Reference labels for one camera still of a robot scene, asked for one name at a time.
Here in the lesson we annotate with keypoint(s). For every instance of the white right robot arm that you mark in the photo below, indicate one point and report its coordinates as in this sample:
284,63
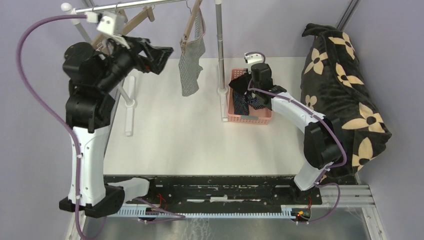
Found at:
186,135

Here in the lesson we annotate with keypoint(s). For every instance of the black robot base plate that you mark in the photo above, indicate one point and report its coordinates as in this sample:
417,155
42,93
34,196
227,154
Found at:
220,194

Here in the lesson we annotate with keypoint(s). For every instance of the black underwear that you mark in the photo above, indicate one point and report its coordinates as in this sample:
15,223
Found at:
238,84

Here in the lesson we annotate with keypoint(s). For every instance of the pink plastic basket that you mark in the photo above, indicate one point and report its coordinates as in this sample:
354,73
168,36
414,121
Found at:
258,117

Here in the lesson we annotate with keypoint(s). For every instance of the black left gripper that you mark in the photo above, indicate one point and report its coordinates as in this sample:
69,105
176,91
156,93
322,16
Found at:
157,55

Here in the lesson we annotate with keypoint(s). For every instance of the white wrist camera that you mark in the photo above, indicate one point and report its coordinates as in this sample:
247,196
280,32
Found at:
254,57
109,24

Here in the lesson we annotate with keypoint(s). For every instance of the silver clothes rack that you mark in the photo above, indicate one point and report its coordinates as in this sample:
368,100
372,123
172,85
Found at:
222,91

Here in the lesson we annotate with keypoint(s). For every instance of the grey striped boxer shorts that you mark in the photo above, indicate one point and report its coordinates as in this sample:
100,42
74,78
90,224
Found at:
191,52

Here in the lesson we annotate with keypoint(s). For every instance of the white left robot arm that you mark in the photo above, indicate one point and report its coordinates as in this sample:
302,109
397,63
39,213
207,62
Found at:
88,113

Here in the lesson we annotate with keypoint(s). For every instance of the navy striped underwear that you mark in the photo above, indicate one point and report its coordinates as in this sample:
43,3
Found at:
243,102

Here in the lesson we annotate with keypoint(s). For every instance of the black floral blanket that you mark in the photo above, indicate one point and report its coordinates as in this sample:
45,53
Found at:
332,84

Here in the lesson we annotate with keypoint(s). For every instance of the wooden clip hanger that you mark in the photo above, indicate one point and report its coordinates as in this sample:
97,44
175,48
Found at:
100,41
190,23
147,13

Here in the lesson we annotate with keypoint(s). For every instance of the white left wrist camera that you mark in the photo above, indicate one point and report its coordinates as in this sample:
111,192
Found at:
109,24

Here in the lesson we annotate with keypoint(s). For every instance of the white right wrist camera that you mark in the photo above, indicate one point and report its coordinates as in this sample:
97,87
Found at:
254,57

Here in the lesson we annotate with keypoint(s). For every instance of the aluminium frame rail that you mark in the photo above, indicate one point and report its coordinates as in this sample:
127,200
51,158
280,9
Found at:
347,14

